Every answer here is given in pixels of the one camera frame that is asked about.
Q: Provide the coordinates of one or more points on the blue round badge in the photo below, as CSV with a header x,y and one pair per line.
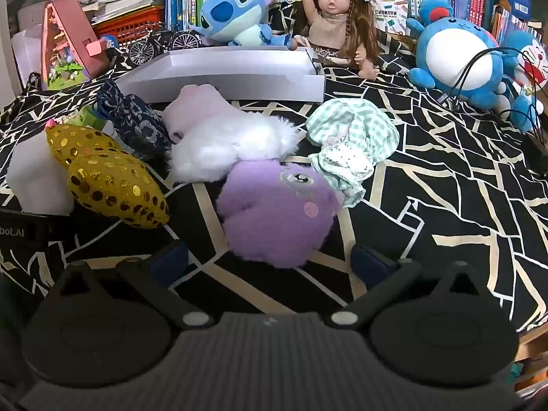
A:
x,y
110,43

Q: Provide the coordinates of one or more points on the blue round white-bellied plush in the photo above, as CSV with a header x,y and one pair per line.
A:
x,y
454,64

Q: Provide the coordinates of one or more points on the colourful printed white box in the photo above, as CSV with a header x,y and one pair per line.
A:
x,y
391,13

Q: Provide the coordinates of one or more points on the navy floral cloth pouch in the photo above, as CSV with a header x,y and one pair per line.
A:
x,y
137,124

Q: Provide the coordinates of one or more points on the blue big-eared plush toy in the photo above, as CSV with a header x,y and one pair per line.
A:
x,y
231,8

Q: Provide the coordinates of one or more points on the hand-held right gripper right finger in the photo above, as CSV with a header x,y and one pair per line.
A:
x,y
368,261

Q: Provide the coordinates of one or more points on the white fluffy plush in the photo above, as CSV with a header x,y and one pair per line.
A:
x,y
231,145

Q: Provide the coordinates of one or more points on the gold sequin bow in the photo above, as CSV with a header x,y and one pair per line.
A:
x,y
115,188

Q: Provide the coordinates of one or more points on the red plastic basket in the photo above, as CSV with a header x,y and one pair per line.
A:
x,y
124,30

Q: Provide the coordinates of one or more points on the green scrunchie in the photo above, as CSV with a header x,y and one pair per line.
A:
x,y
92,116

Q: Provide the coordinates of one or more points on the green checkered cloth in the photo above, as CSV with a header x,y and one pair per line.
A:
x,y
351,128

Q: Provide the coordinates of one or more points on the long-haired doll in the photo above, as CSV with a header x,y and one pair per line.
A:
x,y
329,25

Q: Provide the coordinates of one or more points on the miniature bicycle model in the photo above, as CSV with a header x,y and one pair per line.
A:
x,y
143,53

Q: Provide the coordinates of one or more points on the blue cat plush toy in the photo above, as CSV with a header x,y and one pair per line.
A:
x,y
533,62

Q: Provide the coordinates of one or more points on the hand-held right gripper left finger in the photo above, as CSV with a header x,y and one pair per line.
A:
x,y
169,261

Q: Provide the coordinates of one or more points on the white cardboard box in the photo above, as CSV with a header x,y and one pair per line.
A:
x,y
239,85

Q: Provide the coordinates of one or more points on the pink miniature house model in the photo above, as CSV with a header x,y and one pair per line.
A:
x,y
81,38

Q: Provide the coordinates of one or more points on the black patterned blanket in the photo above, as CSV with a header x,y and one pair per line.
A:
x,y
449,205

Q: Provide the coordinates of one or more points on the purple plush toy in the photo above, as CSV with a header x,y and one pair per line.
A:
x,y
265,218

